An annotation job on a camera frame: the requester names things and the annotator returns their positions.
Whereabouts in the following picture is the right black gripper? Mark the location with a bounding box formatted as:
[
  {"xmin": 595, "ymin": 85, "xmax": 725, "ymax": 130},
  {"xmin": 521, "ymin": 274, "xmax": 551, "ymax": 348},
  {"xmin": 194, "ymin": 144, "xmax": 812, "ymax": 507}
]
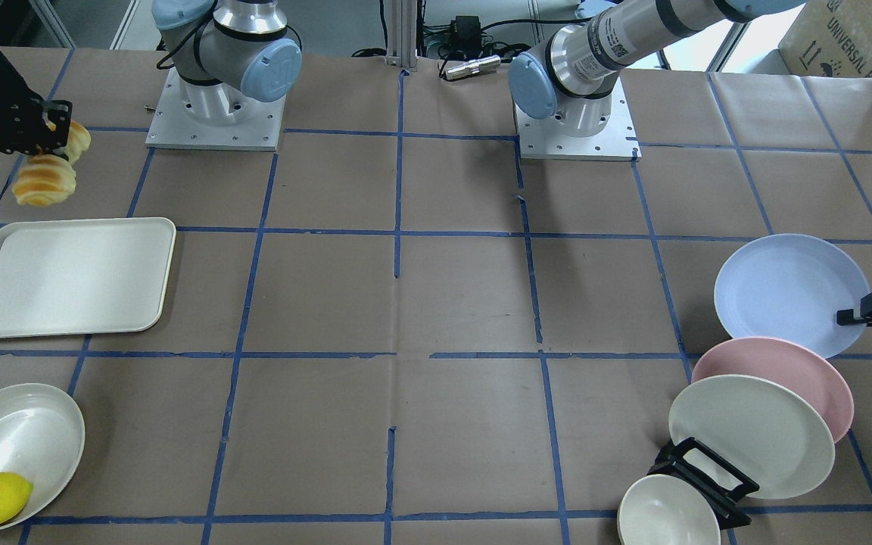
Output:
[{"xmin": 0, "ymin": 51, "xmax": 73, "ymax": 160}]

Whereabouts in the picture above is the orange striped bread roll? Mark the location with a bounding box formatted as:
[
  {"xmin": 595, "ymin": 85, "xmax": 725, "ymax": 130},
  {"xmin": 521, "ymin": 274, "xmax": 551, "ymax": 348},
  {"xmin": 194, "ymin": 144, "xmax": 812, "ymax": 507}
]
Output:
[{"xmin": 11, "ymin": 120, "xmax": 92, "ymax": 207}]

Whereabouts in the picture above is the blue plate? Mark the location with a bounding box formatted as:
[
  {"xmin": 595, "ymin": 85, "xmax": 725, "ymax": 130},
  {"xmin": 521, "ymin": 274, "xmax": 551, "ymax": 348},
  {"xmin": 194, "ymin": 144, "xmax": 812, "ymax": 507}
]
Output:
[{"xmin": 714, "ymin": 232, "xmax": 870, "ymax": 359}]

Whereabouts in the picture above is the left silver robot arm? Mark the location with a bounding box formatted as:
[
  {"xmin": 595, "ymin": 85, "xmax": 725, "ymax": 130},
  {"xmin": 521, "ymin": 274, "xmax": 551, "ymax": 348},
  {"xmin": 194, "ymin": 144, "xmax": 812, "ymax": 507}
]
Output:
[{"xmin": 509, "ymin": 1, "xmax": 872, "ymax": 347}]

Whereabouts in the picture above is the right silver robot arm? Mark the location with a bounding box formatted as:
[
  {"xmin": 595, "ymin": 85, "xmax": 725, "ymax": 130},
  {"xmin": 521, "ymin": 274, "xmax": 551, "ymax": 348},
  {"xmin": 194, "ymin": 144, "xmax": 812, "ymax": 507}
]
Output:
[{"xmin": 0, "ymin": 1, "xmax": 302, "ymax": 163}]

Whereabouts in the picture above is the pink plate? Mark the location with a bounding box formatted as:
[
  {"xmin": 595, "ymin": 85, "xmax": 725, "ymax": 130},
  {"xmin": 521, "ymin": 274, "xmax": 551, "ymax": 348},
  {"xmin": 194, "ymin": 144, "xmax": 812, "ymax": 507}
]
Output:
[{"xmin": 691, "ymin": 337, "xmax": 855, "ymax": 442}]

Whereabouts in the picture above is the cream white plate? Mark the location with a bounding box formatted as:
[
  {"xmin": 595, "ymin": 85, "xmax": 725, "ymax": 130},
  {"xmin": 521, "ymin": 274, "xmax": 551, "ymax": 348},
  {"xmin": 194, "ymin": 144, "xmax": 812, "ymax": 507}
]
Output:
[{"xmin": 668, "ymin": 375, "xmax": 836, "ymax": 500}]

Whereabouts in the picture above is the white rectangular tray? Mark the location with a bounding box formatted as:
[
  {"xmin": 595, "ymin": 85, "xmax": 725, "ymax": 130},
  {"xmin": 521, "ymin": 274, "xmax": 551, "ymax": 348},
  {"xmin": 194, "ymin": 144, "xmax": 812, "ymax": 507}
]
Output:
[{"xmin": 0, "ymin": 217, "xmax": 176, "ymax": 339}]

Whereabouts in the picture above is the black dish rack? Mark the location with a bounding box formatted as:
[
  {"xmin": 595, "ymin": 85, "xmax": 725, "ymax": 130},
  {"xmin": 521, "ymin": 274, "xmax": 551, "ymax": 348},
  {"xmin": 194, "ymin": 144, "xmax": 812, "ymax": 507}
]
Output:
[{"xmin": 647, "ymin": 437, "xmax": 760, "ymax": 530}]

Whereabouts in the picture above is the cardboard box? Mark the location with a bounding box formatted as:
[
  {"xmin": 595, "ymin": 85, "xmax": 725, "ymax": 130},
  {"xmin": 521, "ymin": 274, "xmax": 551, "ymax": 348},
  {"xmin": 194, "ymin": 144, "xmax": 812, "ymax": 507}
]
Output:
[{"xmin": 778, "ymin": 1, "xmax": 872, "ymax": 77}]

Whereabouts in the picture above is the small cream bowl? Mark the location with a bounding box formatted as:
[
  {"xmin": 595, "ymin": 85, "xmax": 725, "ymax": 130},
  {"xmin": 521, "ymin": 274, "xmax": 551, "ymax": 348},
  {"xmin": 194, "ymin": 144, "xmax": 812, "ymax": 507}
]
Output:
[{"xmin": 617, "ymin": 474, "xmax": 722, "ymax": 544}]

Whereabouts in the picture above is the white shallow bowl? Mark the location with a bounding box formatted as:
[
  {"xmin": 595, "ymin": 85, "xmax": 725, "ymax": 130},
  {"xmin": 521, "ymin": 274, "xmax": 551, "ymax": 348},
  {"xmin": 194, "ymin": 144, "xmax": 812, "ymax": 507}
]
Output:
[{"xmin": 0, "ymin": 383, "xmax": 86, "ymax": 530}]

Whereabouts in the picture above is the black power adapter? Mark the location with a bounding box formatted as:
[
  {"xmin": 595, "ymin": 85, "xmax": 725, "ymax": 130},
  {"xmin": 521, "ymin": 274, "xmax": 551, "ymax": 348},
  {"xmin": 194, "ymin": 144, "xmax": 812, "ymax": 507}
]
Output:
[{"xmin": 445, "ymin": 15, "xmax": 482, "ymax": 60}]

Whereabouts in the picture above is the silver metal cylinder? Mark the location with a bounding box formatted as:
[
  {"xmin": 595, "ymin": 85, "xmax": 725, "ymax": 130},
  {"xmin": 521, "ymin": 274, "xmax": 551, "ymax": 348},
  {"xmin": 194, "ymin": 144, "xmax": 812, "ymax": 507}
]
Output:
[{"xmin": 441, "ymin": 54, "xmax": 502, "ymax": 82}]

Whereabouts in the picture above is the aluminium frame post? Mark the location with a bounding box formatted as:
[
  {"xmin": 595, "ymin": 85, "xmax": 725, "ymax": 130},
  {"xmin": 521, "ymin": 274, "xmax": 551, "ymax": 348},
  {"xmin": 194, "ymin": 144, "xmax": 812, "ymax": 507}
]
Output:
[{"xmin": 383, "ymin": 0, "xmax": 421, "ymax": 72}]

